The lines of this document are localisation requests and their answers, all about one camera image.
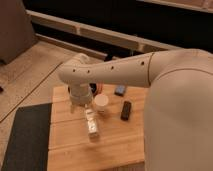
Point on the dark floor mat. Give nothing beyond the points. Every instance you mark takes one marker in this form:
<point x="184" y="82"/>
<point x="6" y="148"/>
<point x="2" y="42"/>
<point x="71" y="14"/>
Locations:
<point x="27" y="149"/>

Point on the white paper cup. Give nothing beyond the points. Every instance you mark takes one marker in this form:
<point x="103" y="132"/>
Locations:
<point x="101" y="101"/>

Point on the white plastic bottle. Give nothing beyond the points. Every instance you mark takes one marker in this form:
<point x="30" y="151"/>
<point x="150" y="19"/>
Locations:
<point x="92" y="123"/>

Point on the dark ceramic bowl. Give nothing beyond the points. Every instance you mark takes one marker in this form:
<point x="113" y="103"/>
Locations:
<point x="93" y="87"/>

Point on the wooden board table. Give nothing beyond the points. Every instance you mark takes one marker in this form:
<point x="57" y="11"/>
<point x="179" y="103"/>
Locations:
<point x="119" y="142"/>

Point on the blue rectangular box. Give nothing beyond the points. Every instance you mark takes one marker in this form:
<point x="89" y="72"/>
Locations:
<point x="120" y="90"/>

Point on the brown armchair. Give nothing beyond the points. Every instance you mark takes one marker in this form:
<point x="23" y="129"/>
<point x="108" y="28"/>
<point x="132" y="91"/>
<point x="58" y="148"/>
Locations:
<point x="16" y="32"/>

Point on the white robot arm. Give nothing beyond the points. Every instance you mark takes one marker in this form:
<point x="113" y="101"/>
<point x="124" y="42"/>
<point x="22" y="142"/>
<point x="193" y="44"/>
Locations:
<point x="178" y="110"/>

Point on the black remote control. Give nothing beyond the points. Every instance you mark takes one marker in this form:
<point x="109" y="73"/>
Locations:
<point x="126" y="110"/>

